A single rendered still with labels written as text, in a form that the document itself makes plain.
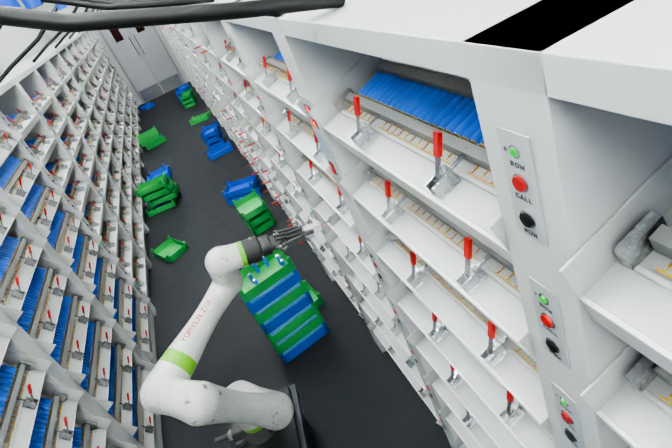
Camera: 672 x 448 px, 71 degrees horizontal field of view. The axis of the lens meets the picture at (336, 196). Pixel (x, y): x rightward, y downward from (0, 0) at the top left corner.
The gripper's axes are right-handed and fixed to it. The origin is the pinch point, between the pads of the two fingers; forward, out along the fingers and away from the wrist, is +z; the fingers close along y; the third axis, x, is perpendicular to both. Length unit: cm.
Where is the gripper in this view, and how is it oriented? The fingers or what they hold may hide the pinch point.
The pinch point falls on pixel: (312, 228)
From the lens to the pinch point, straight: 175.5
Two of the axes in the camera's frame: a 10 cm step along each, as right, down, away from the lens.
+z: 9.1, -3.2, 2.6
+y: 3.7, 3.6, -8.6
